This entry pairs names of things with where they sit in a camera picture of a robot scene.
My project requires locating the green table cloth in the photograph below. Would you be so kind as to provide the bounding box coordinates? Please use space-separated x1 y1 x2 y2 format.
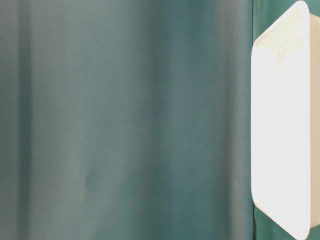
0 0 320 240

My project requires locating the white plastic case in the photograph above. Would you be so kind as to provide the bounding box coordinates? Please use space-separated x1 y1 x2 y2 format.
250 0 320 240

